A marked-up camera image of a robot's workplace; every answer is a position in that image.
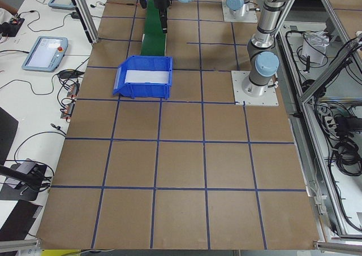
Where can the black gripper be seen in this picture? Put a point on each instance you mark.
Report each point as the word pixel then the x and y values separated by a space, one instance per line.
pixel 162 2

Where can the green conveyor belt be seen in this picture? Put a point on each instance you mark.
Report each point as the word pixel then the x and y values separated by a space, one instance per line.
pixel 154 40

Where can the blue source bin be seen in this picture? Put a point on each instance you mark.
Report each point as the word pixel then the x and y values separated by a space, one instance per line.
pixel 145 90

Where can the far teach pendant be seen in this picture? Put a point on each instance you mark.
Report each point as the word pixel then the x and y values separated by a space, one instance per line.
pixel 61 4

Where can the teach pendant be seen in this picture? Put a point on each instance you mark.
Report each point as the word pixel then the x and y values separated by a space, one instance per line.
pixel 61 4
pixel 46 54

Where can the near teach pendant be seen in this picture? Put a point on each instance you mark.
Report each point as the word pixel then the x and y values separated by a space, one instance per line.
pixel 46 54

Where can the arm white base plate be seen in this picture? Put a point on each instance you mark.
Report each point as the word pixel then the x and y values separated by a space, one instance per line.
pixel 247 94
pixel 238 11

